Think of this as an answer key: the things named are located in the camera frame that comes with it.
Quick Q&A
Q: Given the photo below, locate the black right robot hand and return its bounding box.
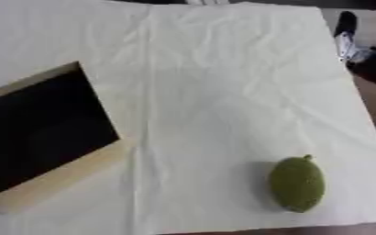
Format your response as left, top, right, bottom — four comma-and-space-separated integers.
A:
332, 10, 360, 39

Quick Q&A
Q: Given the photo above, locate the tan cardboard box black inside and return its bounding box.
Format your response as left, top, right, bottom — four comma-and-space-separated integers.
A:
0, 61, 140, 215

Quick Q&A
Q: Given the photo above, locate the green toy fruit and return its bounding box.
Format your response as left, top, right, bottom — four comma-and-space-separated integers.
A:
266, 154, 328, 214

